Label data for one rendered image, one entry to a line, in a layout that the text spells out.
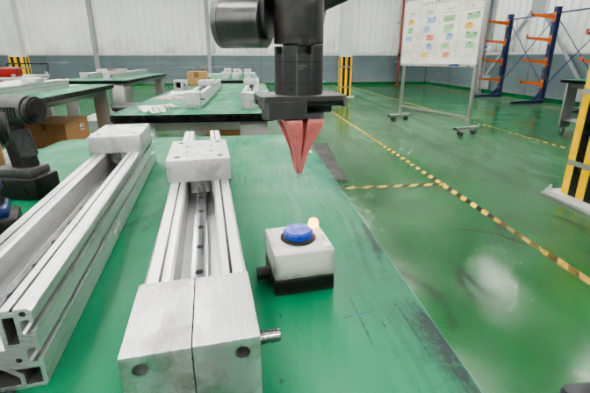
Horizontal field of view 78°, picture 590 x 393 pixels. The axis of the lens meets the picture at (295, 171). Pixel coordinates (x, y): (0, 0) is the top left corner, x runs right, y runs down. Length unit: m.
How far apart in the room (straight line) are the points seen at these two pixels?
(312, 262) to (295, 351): 0.11
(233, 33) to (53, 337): 0.37
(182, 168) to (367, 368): 0.43
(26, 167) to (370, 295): 0.76
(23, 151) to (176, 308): 0.69
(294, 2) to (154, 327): 0.33
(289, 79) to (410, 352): 0.32
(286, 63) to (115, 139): 0.58
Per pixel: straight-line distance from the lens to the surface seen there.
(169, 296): 0.35
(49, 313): 0.45
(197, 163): 0.66
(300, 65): 0.42
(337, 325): 0.46
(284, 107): 0.41
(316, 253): 0.48
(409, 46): 6.60
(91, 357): 0.47
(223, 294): 0.34
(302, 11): 0.42
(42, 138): 4.34
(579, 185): 3.51
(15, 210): 0.77
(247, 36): 0.44
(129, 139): 0.92
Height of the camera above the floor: 1.07
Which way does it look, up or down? 17 degrees down
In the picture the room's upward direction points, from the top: straight up
